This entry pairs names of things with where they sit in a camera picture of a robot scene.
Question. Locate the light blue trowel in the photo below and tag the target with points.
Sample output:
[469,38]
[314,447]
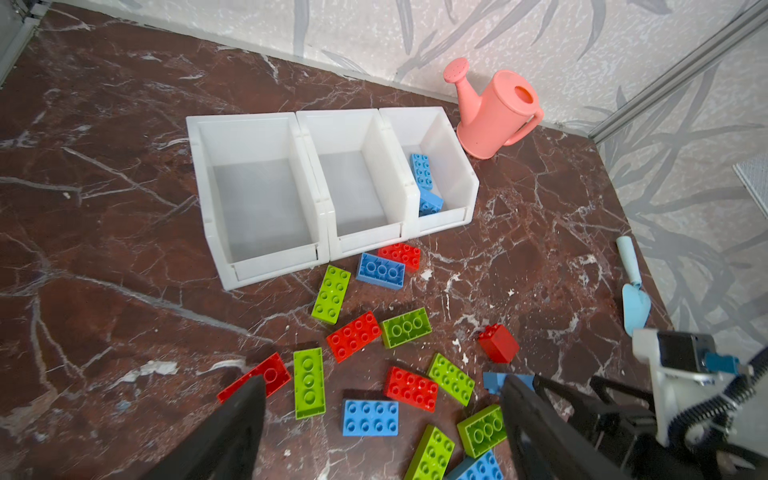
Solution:
[635,301]

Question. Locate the green brick centre right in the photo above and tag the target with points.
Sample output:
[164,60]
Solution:
[451,379]

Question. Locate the left white bin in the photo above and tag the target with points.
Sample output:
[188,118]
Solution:
[262,209]

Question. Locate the green brick upper left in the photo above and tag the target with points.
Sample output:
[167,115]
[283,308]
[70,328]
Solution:
[331,295]

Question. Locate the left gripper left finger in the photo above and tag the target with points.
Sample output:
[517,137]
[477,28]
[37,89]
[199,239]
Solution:
[225,445]

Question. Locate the red brick far left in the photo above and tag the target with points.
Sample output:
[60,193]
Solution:
[272,370]

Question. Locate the middle white bin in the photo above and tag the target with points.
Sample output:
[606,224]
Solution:
[370,198]

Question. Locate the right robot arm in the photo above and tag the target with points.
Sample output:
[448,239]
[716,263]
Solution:
[704,428]

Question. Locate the red tall brick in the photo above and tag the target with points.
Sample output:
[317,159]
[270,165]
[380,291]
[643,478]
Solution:
[498,343]

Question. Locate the green brick bottom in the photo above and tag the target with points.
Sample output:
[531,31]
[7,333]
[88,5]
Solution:
[431,457]

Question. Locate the green brick centre studs-down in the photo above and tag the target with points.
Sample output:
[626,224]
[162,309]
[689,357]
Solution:
[405,328]

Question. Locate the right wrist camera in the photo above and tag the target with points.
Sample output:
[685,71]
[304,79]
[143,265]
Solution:
[685,370]

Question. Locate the blue brick bottom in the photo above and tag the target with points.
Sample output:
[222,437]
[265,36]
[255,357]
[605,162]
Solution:
[483,468]

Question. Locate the green brick lower right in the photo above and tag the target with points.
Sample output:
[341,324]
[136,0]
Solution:
[482,431]

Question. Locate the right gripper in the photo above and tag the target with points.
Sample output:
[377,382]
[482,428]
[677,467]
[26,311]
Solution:
[618,422]

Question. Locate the green brick upright left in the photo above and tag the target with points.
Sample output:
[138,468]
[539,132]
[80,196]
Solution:
[309,386]

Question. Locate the red brick near bins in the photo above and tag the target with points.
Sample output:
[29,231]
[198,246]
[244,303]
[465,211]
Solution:
[409,255]

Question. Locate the white bin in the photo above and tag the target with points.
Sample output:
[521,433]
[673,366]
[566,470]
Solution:
[370,198]
[427,131]
[262,209]

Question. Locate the right white bin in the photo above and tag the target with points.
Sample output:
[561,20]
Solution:
[427,131]

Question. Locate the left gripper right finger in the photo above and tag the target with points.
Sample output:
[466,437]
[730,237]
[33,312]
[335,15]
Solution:
[543,446]

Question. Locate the pink watering can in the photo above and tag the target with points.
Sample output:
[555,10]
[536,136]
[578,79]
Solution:
[506,111]

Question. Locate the red brick centre left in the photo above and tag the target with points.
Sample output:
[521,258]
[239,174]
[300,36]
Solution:
[354,336]

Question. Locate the blue brick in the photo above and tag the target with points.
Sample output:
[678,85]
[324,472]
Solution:
[381,272]
[429,203]
[368,418]
[493,381]
[421,170]
[483,468]

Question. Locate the white wire basket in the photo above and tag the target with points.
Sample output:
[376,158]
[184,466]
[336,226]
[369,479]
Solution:
[753,174]

